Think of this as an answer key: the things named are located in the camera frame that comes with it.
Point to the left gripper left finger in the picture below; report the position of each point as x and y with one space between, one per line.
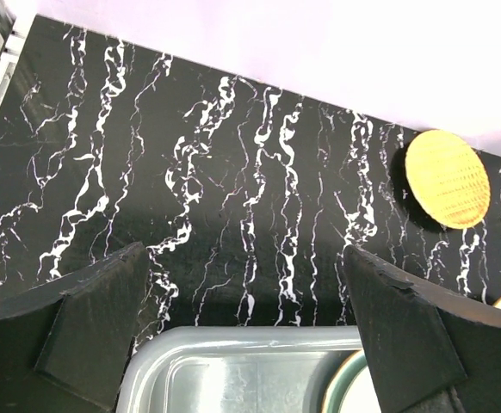
64 345

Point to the orange woven plate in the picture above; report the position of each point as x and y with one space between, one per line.
448 179

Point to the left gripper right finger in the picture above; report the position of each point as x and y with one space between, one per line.
428 349

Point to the grey plastic bin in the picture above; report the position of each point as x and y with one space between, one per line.
236 369

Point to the cream and blue plate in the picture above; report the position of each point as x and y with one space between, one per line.
351 389

